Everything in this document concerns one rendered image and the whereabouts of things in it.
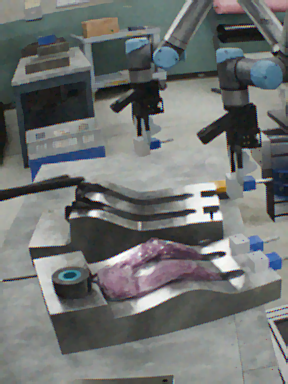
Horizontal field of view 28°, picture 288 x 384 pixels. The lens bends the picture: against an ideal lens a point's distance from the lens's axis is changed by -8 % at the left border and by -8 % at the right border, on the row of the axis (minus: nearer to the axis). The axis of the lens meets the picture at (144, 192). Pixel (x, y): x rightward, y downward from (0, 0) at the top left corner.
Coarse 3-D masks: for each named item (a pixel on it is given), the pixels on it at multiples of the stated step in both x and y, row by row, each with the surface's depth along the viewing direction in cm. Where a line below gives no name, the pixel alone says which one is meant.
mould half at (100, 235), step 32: (96, 192) 165; (128, 192) 172; (160, 192) 173; (192, 192) 169; (64, 224) 166; (96, 224) 151; (128, 224) 153; (160, 224) 153; (192, 224) 150; (32, 256) 155; (96, 256) 154
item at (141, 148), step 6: (132, 138) 201; (138, 138) 199; (156, 138) 201; (168, 138) 203; (138, 144) 197; (144, 144) 197; (156, 144) 200; (138, 150) 199; (144, 150) 198; (150, 150) 199; (144, 156) 199
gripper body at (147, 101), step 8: (152, 80) 194; (144, 88) 195; (152, 88) 194; (144, 96) 193; (152, 96) 195; (136, 104) 194; (144, 104) 193; (152, 104) 194; (136, 112) 196; (152, 112) 195; (160, 112) 195
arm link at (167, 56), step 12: (192, 0) 166; (204, 0) 165; (180, 12) 169; (192, 12) 167; (204, 12) 167; (180, 24) 169; (192, 24) 169; (168, 36) 172; (180, 36) 170; (192, 36) 172; (168, 48) 171; (180, 48) 172; (156, 60) 172; (168, 60) 172
